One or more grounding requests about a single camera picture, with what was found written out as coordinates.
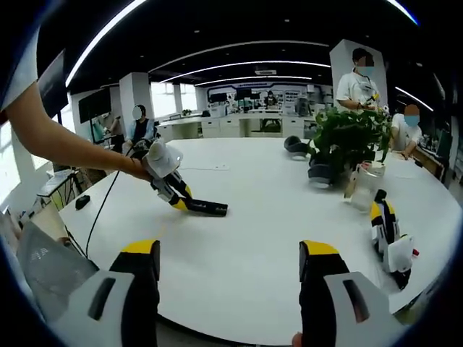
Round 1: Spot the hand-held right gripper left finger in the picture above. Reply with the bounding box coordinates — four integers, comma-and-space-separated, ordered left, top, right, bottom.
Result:
48, 239, 161, 347

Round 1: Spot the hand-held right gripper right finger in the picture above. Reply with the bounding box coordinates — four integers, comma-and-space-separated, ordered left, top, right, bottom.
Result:
298, 239, 403, 347

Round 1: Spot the black remote control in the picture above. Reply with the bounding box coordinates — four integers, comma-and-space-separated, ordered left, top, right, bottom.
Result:
186, 200, 229, 220

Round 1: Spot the person's left hand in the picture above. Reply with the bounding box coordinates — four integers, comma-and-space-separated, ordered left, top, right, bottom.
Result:
124, 155, 152, 182

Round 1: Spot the black screen on stand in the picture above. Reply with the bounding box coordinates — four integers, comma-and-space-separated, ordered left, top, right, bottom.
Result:
78, 87, 111, 124

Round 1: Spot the idle hand-held gripper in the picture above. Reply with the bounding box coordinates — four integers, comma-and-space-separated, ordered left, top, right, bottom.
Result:
368, 189, 420, 290

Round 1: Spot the clear glass jar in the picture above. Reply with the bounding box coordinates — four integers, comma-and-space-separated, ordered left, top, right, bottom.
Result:
349, 164, 381, 213

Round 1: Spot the beige paper tag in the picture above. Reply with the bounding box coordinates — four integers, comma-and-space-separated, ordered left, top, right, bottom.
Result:
343, 166, 360, 200

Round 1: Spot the dark hanging display panel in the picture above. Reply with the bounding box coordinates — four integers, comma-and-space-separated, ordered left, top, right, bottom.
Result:
38, 48, 69, 119

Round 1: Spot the long ceiling light strip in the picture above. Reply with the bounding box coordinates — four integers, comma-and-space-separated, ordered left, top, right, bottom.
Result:
64, 0, 149, 87

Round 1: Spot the green leafy plant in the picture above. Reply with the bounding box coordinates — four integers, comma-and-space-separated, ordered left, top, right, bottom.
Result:
307, 108, 394, 185

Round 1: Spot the white shirt sleeve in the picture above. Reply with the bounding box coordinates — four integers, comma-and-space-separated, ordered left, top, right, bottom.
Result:
0, 21, 41, 113

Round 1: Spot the black cable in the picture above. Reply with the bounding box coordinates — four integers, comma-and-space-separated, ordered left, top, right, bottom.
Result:
85, 144, 153, 258

